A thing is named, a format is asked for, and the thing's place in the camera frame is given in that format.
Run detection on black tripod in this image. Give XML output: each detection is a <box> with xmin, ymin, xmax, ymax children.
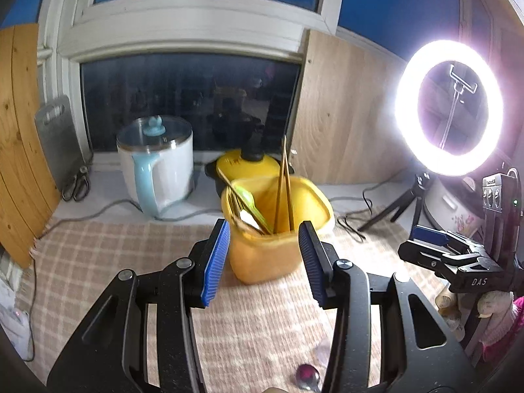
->
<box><xmin>357</xmin><ymin>171</ymin><xmax>431</xmax><ymax>236</ymax></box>

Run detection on white window frame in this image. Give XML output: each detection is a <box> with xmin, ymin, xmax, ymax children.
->
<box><xmin>37</xmin><ymin>0</ymin><xmax>342</xmax><ymax>157</ymax></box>

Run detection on left wooden panel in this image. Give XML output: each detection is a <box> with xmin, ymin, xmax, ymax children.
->
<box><xmin>0</xmin><ymin>23</ymin><xmax>60</xmax><ymax>269</ymax></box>

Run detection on pink sleeve forearm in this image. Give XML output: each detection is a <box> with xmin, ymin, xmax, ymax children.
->
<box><xmin>477</xmin><ymin>291</ymin><xmax>523</xmax><ymax>362</ymax></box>

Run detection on pink plaid tablecloth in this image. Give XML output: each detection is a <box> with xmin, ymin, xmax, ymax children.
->
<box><xmin>13</xmin><ymin>207</ymin><xmax>448</xmax><ymax>393</ymax></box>

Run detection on grey cutting board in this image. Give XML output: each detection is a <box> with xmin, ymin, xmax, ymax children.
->
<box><xmin>35</xmin><ymin>95</ymin><xmax>87</xmax><ymax>193</ymax></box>

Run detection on yellow plastic utensil bin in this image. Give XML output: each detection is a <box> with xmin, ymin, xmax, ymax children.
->
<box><xmin>221</xmin><ymin>176</ymin><xmax>335</xmax><ymax>285</ymax></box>

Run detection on white ring light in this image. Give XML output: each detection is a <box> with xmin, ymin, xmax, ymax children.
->
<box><xmin>393</xmin><ymin>39</ymin><xmax>505</xmax><ymax>178</ymax></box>

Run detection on right gloved hand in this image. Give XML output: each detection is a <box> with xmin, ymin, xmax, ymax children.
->
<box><xmin>435</xmin><ymin>287</ymin><xmax>519</xmax><ymax>347</ymax></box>

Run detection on white power strip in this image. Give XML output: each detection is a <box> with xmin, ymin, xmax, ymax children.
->
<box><xmin>0</xmin><ymin>253</ymin><xmax>34</xmax><ymax>361</ymax></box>

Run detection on yellow black pot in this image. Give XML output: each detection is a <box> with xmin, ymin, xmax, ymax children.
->
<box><xmin>204</xmin><ymin>133</ymin><xmax>281</xmax><ymax>196</ymax></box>

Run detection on metal spoon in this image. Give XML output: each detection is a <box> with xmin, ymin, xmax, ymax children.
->
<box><xmin>295</xmin><ymin>364</ymin><xmax>322</xmax><ymax>393</ymax></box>

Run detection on black power cable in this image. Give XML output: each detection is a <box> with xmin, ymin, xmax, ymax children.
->
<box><xmin>328</xmin><ymin>167</ymin><xmax>410</xmax><ymax>243</ymax></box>

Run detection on white blue electric kettle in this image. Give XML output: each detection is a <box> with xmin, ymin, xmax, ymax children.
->
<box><xmin>116</xmin><ymin>115</ymin><xmax>195</xmax><ymax>218</ymax></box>

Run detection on floral white rice cooker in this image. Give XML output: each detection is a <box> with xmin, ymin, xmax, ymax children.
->
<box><xmin>424</xmin><ymin>176</ymin><xmax>484</xmax><ymax>238</ymax></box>

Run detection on green plastic spoon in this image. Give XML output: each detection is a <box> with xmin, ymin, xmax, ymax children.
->
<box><xmin>233</xmin><ymin>185</ymin><xmax>272</xmax><ymax>234</ymax></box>

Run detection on wooden board panel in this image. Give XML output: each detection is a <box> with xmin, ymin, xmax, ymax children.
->
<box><xmin>290</xmin><ymin>30</ymin><xmax>411</xmax><ymax>185</ymax></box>

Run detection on black scissors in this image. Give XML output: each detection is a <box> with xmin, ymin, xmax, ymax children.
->
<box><xmin>61</xmin><ymin>165</ymin><xmax>91</xmax><ymax>202</ymax></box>

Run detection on black camera module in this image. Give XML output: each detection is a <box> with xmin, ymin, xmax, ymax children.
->
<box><xmin>482</xmin><ymin>167</ymin><xmax>521</xmax><ymax>269</ymax></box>

